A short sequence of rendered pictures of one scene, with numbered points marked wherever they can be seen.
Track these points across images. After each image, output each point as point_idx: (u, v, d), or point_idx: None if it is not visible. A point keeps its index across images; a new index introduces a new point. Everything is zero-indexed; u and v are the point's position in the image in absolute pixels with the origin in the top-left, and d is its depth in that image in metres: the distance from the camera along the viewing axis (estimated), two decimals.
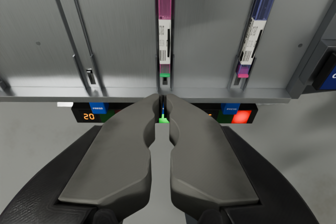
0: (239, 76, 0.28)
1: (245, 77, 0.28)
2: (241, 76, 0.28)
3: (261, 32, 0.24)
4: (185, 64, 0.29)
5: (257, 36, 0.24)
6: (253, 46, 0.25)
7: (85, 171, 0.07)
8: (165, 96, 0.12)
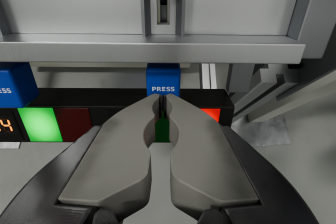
0: None
1: None
2: None
3: None
4: None
5: None
6: None
7: (85, 171, 0.07)
8: (165, 96, 0.12)
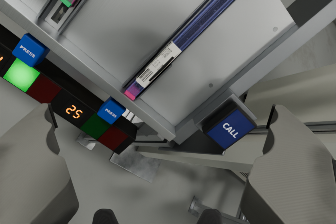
0: (126, 92, 0.23)
1: (131, 98, 0.24)
2: (127, 94, 0.23)
3: (171, 59, 0.22)
4: (98, 15, 0.21)
5: (166, 61, 0.22)
6: (157, 69, 0.23)
7: None
8: (274, 106, 0.11)
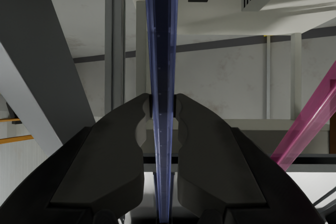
0: None
1: None
2: None
3: None
4: None
5: None
6: None
7: (77, 173, 0.07)
8: (175, 96, 0.12)
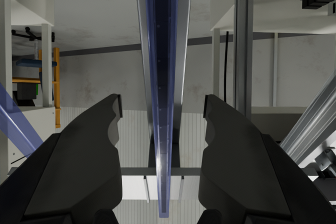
0: None
1: None
2: None
3: None
4: None
5: None
6: None
7: (51, 181, 0.07)
8: (207, 96, 0.12)
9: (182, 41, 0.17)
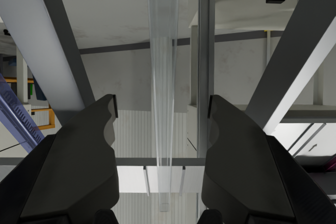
0: None
1: None
2: None
3: None
4: None
5: None
6: None
7: (47, 182, 0.07)
8: (211, 97, 0.12)
9: (45, 20, 0.16)
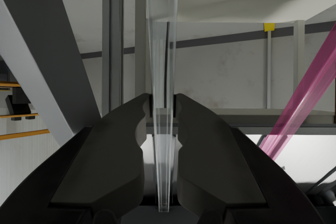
0: None
1: None
2: None
3: None
4: None
5: None
6: None
7: (77, 173, 0.07)
8: (175, 96, 0.12)
9: None
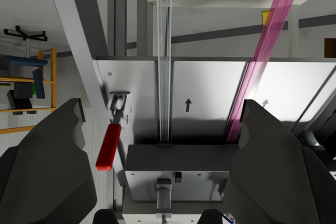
0: None
1: None
2: None
3: None
4: None
5: None
6: None
7: (16, 196, 0.06)
8: (245, 101, 0.12)
9: None
